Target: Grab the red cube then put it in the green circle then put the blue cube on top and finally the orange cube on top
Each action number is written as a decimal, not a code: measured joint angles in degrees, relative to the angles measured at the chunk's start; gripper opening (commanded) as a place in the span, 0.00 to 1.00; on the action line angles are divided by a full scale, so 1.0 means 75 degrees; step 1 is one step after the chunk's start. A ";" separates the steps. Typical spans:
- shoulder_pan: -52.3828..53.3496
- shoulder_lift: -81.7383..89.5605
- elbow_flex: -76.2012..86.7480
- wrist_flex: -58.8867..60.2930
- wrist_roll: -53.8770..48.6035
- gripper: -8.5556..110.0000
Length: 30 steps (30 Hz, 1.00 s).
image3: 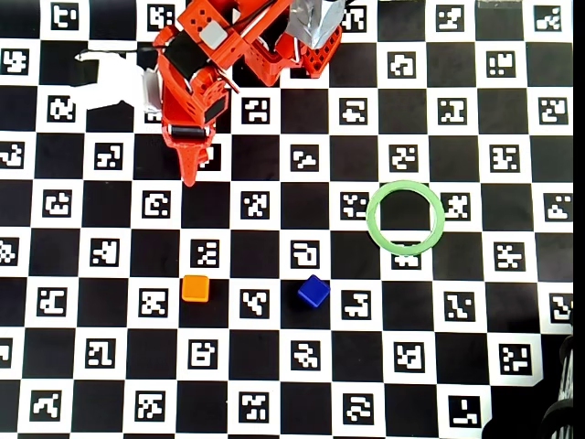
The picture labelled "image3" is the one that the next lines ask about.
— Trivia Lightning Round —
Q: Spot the grey tape wad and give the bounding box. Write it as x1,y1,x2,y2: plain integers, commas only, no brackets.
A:
290,0,345,48

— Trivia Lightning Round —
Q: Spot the black flexible camera stand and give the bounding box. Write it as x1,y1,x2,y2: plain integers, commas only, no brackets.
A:
484,333,585,439

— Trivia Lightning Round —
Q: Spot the orange cube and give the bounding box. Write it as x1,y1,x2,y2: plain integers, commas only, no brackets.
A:
181,274,211,304

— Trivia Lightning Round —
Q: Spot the blue cube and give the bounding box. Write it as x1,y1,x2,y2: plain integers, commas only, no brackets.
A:
297,273,332,308

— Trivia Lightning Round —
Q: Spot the green flat ring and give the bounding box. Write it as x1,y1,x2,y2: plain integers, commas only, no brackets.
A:
366,180,446,256

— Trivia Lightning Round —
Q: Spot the black white marker checkerboard mat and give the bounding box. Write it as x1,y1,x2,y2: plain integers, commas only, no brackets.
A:
0,0,575,435

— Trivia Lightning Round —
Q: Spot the red gripper, black motor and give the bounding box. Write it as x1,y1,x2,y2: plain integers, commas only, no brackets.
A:
157,59,233,188

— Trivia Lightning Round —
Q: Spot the white wrist camera with mount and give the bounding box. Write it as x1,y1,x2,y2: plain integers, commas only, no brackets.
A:
143,68,162,115

